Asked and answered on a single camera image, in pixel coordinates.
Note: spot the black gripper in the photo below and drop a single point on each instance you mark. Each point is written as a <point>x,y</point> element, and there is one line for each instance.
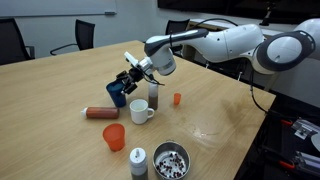
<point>136,75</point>

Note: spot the blue plastic cup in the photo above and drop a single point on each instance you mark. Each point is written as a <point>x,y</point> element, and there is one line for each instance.
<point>116,98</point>

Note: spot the brown sauce squeeze bottle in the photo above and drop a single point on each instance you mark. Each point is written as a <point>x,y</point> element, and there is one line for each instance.
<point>101,112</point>

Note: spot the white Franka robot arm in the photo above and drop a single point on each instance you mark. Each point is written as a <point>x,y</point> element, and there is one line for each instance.
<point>226,43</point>

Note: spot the white ceramic mug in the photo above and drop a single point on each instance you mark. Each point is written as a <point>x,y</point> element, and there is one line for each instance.
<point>139,113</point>

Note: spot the small orange plastic cup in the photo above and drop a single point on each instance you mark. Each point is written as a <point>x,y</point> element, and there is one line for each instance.
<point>177,99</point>

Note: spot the large orange plastic cup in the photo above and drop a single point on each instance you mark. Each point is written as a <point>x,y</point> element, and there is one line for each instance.
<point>114,138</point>

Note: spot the small clear brown-filled bottle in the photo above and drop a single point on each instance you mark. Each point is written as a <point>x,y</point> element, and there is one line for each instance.
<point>153,98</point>

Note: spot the grey whiteboard eraser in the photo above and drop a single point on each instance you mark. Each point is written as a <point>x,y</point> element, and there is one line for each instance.
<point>110,13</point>

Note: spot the steel bowl with beans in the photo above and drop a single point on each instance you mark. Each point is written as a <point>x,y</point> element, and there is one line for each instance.
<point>171,161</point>

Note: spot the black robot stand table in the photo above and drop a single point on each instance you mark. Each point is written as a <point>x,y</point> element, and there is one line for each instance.
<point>276,140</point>

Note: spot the white round disc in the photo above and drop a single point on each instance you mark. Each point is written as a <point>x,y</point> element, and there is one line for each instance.
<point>316,141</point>

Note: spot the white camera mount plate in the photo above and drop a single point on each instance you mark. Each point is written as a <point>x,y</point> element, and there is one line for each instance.
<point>130,59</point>

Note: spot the black wall screen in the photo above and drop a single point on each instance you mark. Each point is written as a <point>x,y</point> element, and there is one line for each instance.
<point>233,6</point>

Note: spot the black camera stand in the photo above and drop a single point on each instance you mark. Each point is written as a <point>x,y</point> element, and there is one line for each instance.
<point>266,16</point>

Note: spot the silver metal bracket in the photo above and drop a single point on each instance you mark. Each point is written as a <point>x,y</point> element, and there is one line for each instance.
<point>303,128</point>

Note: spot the silver aluminium rail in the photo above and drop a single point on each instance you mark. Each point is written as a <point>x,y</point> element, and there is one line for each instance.
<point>308,161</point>

